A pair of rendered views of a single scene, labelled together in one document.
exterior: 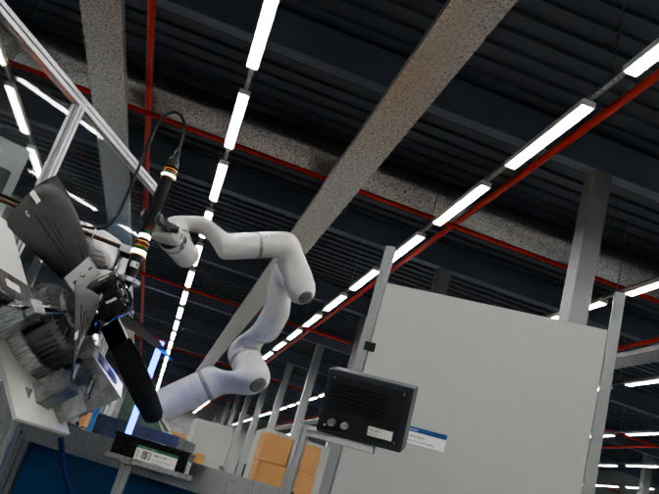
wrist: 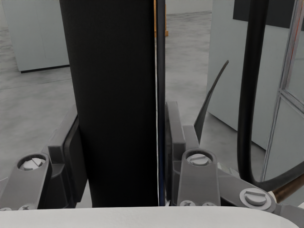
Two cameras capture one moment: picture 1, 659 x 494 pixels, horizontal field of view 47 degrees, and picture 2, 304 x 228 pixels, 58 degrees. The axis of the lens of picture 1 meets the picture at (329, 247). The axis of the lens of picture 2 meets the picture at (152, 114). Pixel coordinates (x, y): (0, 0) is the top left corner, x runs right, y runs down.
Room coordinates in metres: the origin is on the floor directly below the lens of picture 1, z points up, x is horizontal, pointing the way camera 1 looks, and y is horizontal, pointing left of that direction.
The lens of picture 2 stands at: (2.23, 0.51, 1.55)
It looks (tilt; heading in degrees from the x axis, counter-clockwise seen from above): 26 degrees down; 165
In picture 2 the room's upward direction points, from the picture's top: 2 degrees counter-clockwise
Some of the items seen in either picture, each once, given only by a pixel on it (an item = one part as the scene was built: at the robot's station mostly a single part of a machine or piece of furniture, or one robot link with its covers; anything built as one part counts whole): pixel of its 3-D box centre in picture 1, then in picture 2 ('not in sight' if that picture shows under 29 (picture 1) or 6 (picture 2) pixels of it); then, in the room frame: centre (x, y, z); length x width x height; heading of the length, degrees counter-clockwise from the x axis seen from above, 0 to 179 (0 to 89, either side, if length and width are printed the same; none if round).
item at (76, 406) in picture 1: (73, 403); not in sight; (2.09, 0.53, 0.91); 0.12 x 0.08 x 0.12; 75
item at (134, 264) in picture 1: (152, 218); not in sight; (2.12, 0.52, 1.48); 0.04 x 0.04 x 0.46
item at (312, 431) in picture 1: (335, 438); not in sight; (2.30, -0.18, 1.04); 0.24 x 0.03 x 0.03; 75
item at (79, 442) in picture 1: (151, 464); not in sight; (2.44, 0.33, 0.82); 0.90 x 0.04 x 0.08; 75
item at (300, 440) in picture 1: (295, 457); not in sight; (2.33, -0.08, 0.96); 0.03 x 0.03 x 0.20; 75
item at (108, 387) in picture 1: (87, 380); not in sight; (2.18, 0.54, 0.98); 0.20 x 0.16 x 0.20; 75
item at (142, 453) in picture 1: (153, 455); not in sight; (2.26, 0.31, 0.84); 0.22 x 0.17 x 0.07; 90
